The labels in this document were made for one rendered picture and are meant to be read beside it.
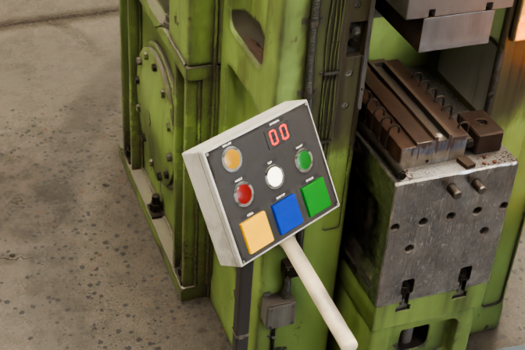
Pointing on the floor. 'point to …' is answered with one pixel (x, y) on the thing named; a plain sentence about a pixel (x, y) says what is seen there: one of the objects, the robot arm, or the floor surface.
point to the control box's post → (242, 305)
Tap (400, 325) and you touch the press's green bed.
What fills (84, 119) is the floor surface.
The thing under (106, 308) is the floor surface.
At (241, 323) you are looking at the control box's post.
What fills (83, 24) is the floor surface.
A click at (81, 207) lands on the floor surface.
